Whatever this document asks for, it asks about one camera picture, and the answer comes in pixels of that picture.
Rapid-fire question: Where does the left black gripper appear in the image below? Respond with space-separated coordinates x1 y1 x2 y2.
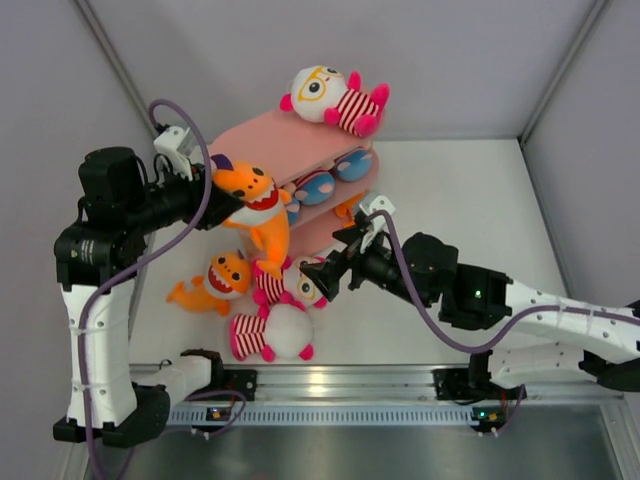
122 157 242 237

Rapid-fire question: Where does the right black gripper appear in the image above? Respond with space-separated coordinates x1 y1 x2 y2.
301 225 432 312

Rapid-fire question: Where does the orange shark plush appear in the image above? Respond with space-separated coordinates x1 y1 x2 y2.
333 192 365 221
210 153 291 279
166 250 252 316

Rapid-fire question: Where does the boy doll plush large head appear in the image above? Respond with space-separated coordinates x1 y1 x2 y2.
285 196 301 226

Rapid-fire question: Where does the white glasses plush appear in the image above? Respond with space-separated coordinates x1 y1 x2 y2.
279 65 391 138

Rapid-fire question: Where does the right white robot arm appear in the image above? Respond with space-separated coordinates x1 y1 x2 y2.
300 227 639 397

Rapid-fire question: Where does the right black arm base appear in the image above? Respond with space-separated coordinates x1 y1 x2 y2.
433 350 520 404

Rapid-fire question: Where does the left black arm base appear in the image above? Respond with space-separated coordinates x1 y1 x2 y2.
180 349 257 401

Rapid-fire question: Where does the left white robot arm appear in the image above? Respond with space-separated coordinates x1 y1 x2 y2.
53 147 240 448

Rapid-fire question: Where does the orange shark plush in shelf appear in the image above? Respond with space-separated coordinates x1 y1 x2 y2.
333 192 365 221

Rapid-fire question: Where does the pink three-tier shelf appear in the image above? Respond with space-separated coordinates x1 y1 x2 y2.
208 109 379 258

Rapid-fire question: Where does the boy doll plush shelf right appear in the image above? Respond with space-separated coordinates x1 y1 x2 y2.
332 148 372 182

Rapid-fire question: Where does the white glasses plush face up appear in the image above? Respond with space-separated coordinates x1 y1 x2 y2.
252 256 328 310

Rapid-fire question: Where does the white plush face down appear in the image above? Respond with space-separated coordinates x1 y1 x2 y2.
230 304 314 363

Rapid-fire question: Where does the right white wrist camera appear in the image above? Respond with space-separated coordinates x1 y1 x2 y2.
356 191 396 254

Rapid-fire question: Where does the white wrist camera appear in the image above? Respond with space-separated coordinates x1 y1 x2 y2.
356 191 396 254
153 126 195 180

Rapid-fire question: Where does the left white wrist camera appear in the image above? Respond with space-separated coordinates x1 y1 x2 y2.
153 126 195 180

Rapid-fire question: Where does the aluminium front rail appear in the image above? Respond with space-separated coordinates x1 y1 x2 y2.
129 363 624 401

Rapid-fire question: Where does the white slotted cable duct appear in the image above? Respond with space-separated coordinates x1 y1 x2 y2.
167 404 479 427

